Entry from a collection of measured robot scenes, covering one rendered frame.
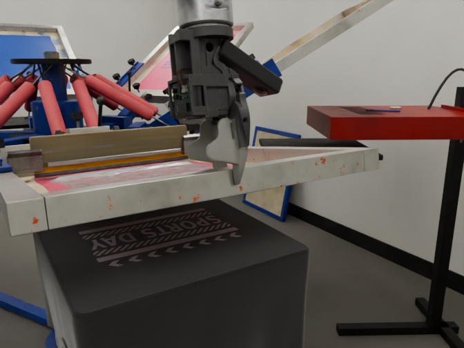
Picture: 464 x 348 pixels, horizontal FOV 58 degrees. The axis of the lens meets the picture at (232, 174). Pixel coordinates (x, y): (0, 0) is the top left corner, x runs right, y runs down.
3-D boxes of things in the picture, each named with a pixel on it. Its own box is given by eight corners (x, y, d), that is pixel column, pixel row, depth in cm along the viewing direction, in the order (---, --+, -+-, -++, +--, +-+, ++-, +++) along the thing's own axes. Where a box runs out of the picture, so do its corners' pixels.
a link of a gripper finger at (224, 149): (206, 190, 56) (195, 122, 57) (243, 184, 59) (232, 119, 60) (217, 188, 54) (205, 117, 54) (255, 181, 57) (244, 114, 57)
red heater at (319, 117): (428, 126, 209) (431, 102, 206) (485, 143, 164) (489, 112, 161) (306, 127, 207) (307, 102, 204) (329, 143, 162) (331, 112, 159)
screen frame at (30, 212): (379, 168, 74) (378, 147, 74) (10, 237, 45) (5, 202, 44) (188, 157, 142) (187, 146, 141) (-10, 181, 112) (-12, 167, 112)
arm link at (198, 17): (215, 7, 62) (244, -10, 55) (217, 40, 63) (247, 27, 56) (167, 4, 58) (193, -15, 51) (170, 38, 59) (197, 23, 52)
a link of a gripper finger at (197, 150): (183, 181, 63) (181, 119, 60) (217, 176, 66) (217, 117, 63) (192, 187, 60) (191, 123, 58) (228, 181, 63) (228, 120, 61)
